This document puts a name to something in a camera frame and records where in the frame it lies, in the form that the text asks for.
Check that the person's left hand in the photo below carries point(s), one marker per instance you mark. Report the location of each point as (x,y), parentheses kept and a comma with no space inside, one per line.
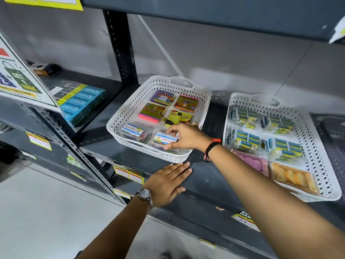
(163,186)

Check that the person's right hand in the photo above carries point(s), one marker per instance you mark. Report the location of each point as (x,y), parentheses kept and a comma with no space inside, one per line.
(192,137)

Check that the person's left little finger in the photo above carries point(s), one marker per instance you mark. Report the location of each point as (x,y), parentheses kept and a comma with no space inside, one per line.
(166,167)

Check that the person's right thumb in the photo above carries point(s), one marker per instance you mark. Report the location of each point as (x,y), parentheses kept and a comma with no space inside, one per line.
(172,145)

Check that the person's left middle finger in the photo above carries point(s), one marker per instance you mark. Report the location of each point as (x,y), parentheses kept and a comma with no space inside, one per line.
(180,168)

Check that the person's left thumb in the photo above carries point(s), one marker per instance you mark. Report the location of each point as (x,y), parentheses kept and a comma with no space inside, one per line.
(179,190)

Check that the clear box with blue label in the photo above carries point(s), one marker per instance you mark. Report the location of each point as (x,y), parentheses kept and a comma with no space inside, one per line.
(163,139)
(134,131)

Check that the person's left forearm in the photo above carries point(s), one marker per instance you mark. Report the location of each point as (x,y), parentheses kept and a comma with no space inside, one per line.
(116,231)

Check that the person's right forearm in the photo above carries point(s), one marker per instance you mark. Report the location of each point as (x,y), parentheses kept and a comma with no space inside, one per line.
(269,210)

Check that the yellow and black note pack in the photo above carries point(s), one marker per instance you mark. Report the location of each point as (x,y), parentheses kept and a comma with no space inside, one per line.
(179,116)

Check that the grey metal shelving rack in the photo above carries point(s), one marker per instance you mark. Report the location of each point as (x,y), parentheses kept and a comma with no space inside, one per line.
(213,191)

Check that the silver wristwatch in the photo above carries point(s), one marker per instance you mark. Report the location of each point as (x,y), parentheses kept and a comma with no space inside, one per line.
(145,195)

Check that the green and pink note pad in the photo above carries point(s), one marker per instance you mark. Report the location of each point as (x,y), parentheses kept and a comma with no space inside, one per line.
(151,112)

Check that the red sticky note pad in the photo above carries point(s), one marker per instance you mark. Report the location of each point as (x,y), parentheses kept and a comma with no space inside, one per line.
(186,103)

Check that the purple sticky note pad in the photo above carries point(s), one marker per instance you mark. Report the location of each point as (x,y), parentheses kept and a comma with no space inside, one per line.
(162,97)

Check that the small yellow price label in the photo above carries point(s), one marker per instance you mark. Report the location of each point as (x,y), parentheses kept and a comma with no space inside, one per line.
(78,175)
(121,193)
(207,243)

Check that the white perforated plastic basket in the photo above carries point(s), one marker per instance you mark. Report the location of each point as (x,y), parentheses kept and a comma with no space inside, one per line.
(129,110)
(318,148)

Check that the blue and yellow eraser pack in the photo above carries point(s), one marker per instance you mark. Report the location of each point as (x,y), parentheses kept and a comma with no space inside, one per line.
(244,140)
(278,123)
(245,117)
(285,150)

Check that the black and yellow price label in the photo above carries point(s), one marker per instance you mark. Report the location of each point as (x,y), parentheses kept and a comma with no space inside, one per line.
(245,218)

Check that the box of pink erasers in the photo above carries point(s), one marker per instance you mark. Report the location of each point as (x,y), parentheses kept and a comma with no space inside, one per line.
(252,161)

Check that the stack of blue pencil boxes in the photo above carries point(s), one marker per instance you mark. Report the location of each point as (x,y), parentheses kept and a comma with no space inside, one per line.
(82,103)

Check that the box of orange erasers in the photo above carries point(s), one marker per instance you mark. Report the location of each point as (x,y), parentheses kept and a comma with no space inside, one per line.
(294,176)

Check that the yellow and red price label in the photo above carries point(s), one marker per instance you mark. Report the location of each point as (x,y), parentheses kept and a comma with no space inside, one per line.
(39,140)

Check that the black and orange packet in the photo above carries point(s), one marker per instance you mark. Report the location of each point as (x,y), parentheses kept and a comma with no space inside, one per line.
(44,68)

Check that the white promotional sign card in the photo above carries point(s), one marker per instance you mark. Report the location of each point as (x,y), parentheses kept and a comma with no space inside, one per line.
(18,78)

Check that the yellow shelf sign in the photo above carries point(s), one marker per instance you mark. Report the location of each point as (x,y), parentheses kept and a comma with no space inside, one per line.
(45,2)

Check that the white paper tag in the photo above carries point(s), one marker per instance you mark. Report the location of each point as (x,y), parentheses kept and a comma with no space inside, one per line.
(338,30)

